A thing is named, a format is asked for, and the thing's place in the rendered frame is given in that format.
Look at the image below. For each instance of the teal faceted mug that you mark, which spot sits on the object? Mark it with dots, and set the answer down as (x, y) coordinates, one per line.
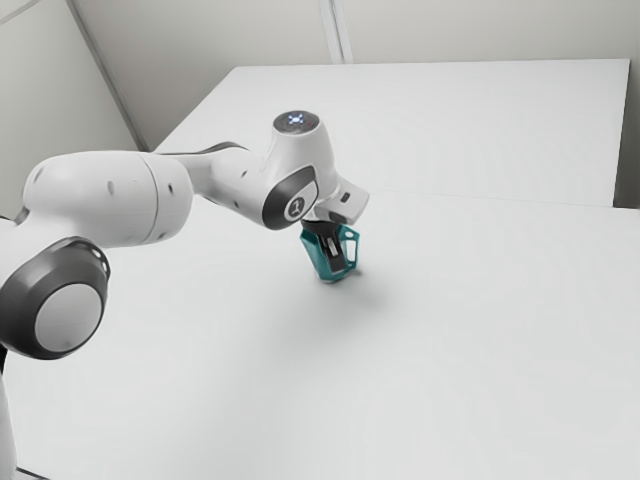
(313, 250)

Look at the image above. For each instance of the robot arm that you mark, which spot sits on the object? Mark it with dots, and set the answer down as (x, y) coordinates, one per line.
(100, 195)

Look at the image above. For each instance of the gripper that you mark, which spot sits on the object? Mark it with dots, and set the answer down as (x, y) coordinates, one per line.
(319, 227)

